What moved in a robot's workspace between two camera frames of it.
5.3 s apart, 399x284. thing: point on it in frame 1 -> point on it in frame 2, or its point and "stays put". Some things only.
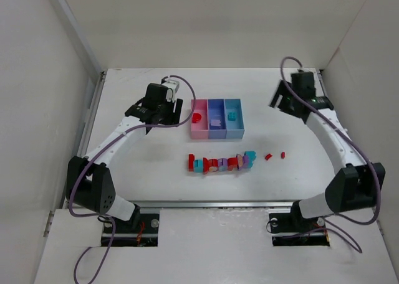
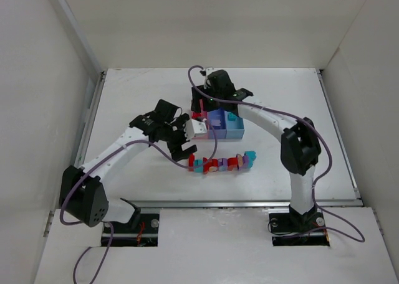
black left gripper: (177, 110) -> (174, 137)
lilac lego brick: (216, 123) stays put
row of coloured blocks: (206, 165) stays put
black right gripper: (278, 94) -> (197, 94)
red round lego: (196, 118) stays put
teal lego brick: (232, 116) stays put
